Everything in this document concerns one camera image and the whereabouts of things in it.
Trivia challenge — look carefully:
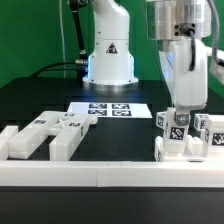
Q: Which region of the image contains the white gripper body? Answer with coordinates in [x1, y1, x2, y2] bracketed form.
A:
[159, 39, 208, 111]

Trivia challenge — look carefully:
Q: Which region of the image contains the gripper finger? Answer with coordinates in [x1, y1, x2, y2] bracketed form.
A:
[174, 112, 190, 126]

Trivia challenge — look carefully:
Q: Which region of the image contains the white chair seat part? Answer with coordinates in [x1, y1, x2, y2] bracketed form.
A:
[154, 135, 206, 162]

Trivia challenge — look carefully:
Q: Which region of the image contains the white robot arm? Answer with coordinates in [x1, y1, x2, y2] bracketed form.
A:
[83, 0, 224, 126]

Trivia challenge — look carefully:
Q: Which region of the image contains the white chair back part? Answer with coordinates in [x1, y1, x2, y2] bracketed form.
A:
[9, 111, 98, 161]

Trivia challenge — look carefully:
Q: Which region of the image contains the white tagged cube nut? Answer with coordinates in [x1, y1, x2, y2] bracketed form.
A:
[194, 114, 208, 131]
[156, 111, 167, 129]

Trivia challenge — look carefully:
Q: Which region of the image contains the white marker sheet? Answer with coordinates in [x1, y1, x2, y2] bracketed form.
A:
[67, 102, 152, 119]

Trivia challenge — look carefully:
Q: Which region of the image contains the white U-shaped fence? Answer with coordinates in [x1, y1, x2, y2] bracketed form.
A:
[0, 126, 224, 188]

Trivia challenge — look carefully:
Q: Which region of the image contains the black cable hose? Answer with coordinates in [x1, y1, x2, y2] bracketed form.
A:
[31, 0, 90, 78]

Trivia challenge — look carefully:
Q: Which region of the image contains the thin white cable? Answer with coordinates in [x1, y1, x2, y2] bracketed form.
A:
[58, 0, 67, 78]

